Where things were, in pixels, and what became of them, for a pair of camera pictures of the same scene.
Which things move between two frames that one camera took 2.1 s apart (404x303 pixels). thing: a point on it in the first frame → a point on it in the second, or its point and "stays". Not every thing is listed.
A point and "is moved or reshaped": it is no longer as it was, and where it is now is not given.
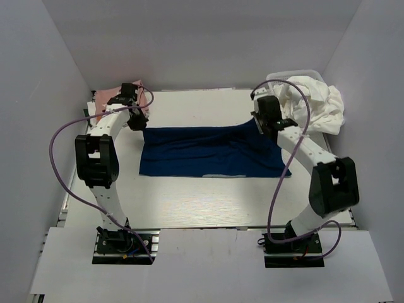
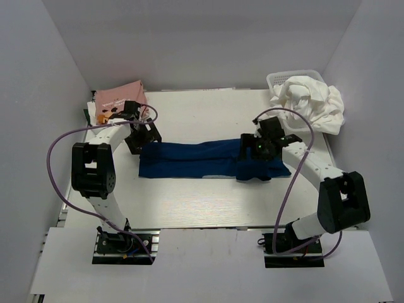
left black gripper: (141, 123) → (151, 136)
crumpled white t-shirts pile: (326, 106) stays
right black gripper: (256, 115) → (249, 141)
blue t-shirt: (242, 150) is moved or reshaped
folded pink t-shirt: (103, 96) stays
